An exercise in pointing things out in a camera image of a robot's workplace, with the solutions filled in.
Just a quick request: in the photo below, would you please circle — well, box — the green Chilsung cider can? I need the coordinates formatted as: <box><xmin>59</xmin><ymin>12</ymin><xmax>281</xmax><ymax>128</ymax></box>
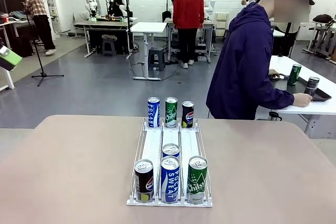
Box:
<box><xmin>287</xmin><ymin>63</ymin><xmax>302</xmax><ymax>86</ymax></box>
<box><xmin>164</xmin><ymin>97</ymin><xmax>178</xmax><ymax>128</ymax></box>
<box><xmin>186</xmin><ymin>156</ymin><xmax>208</xmax><ymax>205</ymax></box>

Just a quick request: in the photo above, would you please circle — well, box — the black serving tray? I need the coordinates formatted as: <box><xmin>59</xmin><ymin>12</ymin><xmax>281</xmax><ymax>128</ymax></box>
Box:
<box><xmin>271</xmin><ymin>73</ymin><xmax>333</xmax><ymax>103</ymax></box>

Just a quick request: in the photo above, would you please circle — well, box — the black Pepsi can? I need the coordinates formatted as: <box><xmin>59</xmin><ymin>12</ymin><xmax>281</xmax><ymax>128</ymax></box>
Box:
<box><xmin>182</xmin><ymin>100</ymin><xmax>195</xmax><ymax>129</ymax></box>
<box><xmin>303</xmin><ymin>76</ymin><xmax>320</xmax><ymax>98</ymax></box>
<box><xmin>134</xmin><ymin>158</ymin><xmax>155</xmax><ymax>203</ymax></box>

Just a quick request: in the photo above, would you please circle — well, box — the person's right forearm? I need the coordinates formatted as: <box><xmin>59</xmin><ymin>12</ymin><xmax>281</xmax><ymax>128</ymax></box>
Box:
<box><xmin>258</xmin><ymin>84</ymin><xmax>295</xmax><ymax>112</ymax></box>

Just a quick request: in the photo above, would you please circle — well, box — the person in plaid shirt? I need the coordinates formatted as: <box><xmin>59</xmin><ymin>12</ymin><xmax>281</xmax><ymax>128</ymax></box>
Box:
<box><xmin>18</xmin><ymin>0</ymin><xmax>57</xmax><ymax>56</ymax></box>

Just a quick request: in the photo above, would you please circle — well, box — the person in red hoodie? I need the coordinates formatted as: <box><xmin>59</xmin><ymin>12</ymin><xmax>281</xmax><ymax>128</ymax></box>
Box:
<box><xmin>172</xmin><ymin>0</ymin><xmax>205</xmax><ymax>69</ymax></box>

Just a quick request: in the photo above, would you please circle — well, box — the person in purple jacket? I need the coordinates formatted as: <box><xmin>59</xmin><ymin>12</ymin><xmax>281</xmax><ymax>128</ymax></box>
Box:
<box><xmin>206</xmin><ymin>0</ymin><xmax>316</xmax><ymax>120</ymax></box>

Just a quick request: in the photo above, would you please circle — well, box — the person's left hand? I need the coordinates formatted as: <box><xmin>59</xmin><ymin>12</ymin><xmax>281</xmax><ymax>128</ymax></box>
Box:
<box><xmin>268</xmin><ymin>68</ymin><xmax>286</xmax><ymax>80</ymax></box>

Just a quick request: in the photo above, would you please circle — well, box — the person's right hand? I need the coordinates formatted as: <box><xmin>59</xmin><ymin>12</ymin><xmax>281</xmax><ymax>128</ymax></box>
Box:
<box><xmin>292</xmin><ymin>93</ymin><xmax>313</xmax><ymax>108</ymax></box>

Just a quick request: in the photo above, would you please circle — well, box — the black floor bag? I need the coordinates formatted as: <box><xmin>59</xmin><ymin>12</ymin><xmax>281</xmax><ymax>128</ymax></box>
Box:
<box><xmin>12</xmin><ymin>35</ymin><xmax>35</xmax><ymax>58</ymax></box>

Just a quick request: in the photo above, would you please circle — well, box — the white cluttered table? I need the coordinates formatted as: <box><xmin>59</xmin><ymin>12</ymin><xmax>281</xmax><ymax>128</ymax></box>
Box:
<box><xmin>0</xmin><ymin>18</ymin><xmax>36</xmax><ymax>57</ymax></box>

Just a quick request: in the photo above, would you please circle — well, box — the black tripod stand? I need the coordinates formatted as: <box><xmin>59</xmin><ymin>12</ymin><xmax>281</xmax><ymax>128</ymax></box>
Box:
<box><xmin>20</xmin><ymin>1</ymin><xmax>65</xmax><ymax>87</ymax></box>

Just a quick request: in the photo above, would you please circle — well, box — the grey plastic stool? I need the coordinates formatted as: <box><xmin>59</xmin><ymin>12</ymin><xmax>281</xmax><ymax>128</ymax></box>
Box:
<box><xmin>148</xmin><ymin>47</ymin><xmax>166</xmax><ymax>72</ymax></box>
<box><xmin>101</xmin><ymin>37</ymin><xmax>117</xmax><ymax>57</ymax></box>

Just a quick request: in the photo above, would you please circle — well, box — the grey work table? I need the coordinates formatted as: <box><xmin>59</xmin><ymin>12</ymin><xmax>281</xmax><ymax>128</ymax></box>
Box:
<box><xmin>74</xmin><ymin>17</ymin><xmax>138</xmax><ymax>59</ymax></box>
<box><xmin>165</xmin><ymin>19</ymin><xmax>216</xmax><ymax>64</ymax></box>

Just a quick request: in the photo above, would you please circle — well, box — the white height-adjustable table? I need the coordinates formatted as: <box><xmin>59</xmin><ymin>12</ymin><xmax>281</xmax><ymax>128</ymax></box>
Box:
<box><xmin>130</xmin><ymin>22</ymin><xmax>169</xmax><ymax>81</ymax></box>

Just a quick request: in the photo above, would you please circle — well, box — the blue Pocari Sweat can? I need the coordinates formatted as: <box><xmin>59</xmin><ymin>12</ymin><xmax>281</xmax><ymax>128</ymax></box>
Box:
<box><xmin>160</xmin><ymin>156</ymin><xmax>181</xmax><ymax>204</ymax></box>
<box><xmin>147</xmin><ymin>97</ymin><xmax>161</xmax><ymax>128</ymax></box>
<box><xmin>162</xmin><ymin>143</ymin><xmax>181</xmax><ymax>159</ymax></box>

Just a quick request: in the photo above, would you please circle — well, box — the white can dispenser rack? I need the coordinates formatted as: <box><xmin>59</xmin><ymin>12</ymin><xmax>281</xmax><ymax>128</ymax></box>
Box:
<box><xmin>125</xmin><ymin>117</ymin><xmax>214</xmax><ymax>208</ymax></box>

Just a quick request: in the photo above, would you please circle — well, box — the white drawer cabinet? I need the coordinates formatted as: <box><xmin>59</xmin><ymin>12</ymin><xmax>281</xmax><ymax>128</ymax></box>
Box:
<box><xmin>215</xmin><ymin>12</ymin><xmax>229</xmax><ymax>37</ymax></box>

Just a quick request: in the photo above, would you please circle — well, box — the large white table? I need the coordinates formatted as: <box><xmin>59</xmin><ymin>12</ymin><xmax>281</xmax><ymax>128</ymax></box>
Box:
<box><xmin>256</xmin><ymin>55</ymin><xmax>336</xmax><ymax>138</ymax></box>

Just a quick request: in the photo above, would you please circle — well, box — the black bag on table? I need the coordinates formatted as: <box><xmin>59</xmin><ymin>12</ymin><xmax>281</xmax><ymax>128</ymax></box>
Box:
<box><xmin>312</xmin><ymin>14</ymin><xmax>334</xmax><ymax>24</ymax></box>

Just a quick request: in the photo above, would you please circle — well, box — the black camera stand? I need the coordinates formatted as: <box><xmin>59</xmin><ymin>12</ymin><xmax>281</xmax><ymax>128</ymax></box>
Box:
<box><xmin>277</xmin><ymin>22</ymin><xmax>296</xmax><ymax>57</ymax></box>

